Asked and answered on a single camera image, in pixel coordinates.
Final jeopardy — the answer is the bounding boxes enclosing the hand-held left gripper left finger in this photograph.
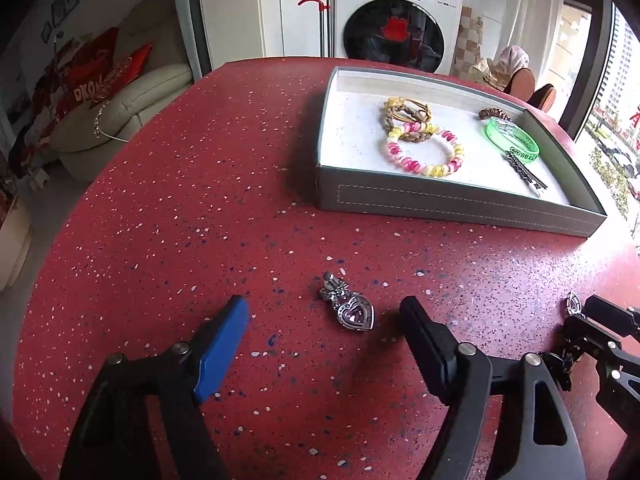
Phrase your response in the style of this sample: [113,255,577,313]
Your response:
[59,294,251,480]

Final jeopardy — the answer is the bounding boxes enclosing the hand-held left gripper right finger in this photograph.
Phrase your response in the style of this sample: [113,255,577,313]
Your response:
[399,296,588,480]

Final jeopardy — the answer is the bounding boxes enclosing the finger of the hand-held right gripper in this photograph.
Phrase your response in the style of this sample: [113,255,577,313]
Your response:
[582,295,640,339]
[542,314,626,393]

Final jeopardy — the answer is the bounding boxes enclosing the silver heart hair clip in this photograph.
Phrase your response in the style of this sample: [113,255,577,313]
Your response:
[320,271,376,332]

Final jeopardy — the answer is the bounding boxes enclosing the silver rhinestone hair clip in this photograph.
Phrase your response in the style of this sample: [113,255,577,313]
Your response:
[502,152,548,196]

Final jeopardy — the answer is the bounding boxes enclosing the green translucent bracelet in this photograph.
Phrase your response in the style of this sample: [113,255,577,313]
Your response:
[485,116,541,163]

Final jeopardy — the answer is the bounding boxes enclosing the pink yellow beaded bracelet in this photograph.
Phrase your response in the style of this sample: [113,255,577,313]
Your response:
[385,124,465,179]

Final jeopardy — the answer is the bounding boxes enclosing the grey tray box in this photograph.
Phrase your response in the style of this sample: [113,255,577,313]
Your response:
[316,66,607,237]

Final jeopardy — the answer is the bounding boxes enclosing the beige braided bracelet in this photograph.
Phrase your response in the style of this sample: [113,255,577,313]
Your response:
[384,105,437,144]

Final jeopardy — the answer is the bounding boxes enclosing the yellow cord bracelet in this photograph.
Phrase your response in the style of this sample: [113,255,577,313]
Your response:
[384,97,432,123]

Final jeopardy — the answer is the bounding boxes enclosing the brown round chair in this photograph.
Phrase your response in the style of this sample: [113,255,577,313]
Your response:
[532,84,557,113]
[510,67,536,98]

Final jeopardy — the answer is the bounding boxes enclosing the cream leather sofa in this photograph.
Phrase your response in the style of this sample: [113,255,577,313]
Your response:
[50,0,196,181]

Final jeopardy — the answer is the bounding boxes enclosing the pink cloth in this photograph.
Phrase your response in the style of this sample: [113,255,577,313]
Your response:
[495,45,531,76]

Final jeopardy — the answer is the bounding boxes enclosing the small red cushion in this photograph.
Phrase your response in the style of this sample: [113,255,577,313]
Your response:
[75,42,155,106]

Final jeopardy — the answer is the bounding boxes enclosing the large red printed cushion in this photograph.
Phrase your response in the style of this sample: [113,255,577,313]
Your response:
[57,27,121,116]

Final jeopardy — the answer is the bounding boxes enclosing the beige checked cloth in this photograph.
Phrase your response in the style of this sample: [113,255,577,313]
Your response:
[452,5,483,81]

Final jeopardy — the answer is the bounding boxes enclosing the white cable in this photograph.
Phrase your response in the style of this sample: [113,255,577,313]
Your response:
[92,100,133,143]

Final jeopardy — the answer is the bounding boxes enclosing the dark door frame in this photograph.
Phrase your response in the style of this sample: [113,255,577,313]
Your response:
[170,0,216,78]

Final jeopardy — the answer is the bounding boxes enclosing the red handled mop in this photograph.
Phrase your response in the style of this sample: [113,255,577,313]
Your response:
[297,0,333,58]

